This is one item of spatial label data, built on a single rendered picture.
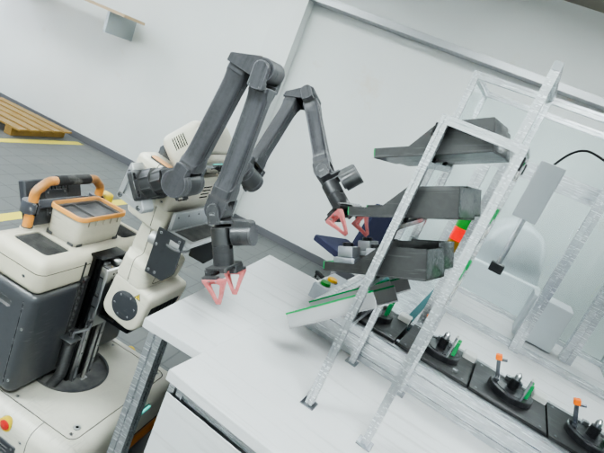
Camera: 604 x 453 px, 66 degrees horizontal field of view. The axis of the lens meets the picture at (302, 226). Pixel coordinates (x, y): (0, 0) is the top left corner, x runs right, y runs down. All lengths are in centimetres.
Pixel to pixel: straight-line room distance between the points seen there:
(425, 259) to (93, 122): 556
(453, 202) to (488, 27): 378
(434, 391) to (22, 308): 133
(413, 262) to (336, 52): 394
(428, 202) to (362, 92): 373
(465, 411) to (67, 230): 142
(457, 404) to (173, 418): 83
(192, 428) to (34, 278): 74
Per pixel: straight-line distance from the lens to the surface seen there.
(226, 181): 123
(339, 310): 121
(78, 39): 656
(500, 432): 159
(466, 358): 177
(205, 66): 546
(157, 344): 141
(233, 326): 147
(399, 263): 112
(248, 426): 115
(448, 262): 133
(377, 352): 158
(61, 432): 185
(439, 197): 109
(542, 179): 257
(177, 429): 127
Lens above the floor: 159
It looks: 15 degrees down
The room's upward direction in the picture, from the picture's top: 23 degrees clockwise
